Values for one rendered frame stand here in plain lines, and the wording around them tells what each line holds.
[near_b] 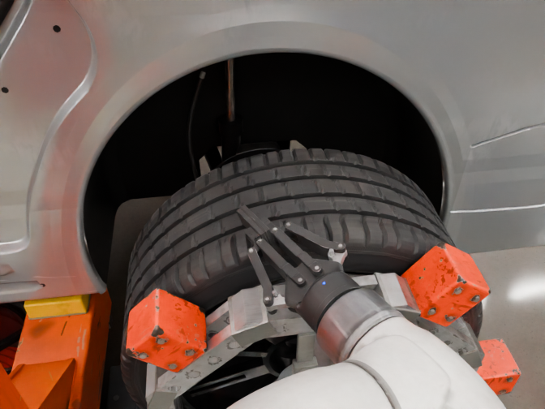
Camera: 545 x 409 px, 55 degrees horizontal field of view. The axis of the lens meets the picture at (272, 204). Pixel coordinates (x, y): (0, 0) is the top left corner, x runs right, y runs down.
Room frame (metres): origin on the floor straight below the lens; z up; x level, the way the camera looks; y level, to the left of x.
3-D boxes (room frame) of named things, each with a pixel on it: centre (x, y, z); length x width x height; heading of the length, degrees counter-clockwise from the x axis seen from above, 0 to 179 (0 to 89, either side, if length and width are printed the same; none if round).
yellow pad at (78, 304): (0.82, 0.52, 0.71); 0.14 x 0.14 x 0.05; 8
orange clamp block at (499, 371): (0.51, -0.38, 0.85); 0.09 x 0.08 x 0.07; 98
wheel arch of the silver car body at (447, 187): (0.98, 0.02, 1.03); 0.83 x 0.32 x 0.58; 98
